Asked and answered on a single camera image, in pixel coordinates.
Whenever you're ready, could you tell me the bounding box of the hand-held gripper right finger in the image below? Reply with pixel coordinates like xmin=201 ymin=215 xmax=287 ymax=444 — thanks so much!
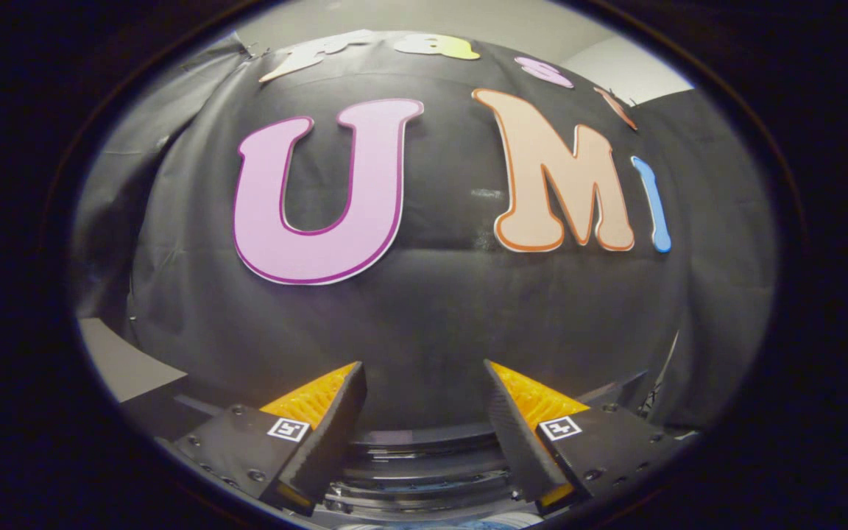
xmin=483 ymin=359 xmax=691 ymax=517

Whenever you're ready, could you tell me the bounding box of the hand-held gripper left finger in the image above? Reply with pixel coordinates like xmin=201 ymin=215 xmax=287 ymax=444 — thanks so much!
xmin=155 ymin=361 xmax=368 ymax=517

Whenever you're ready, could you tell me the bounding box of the black backdrop cloth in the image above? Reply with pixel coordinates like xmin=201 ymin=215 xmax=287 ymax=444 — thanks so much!
xmin=71 ymin=29 xmax=777 ymax=435

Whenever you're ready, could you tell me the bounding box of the grey and beige cabinet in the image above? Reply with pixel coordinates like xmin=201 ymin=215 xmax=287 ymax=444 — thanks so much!
xmin=77 ymin=317 xmax=189 ymax=403

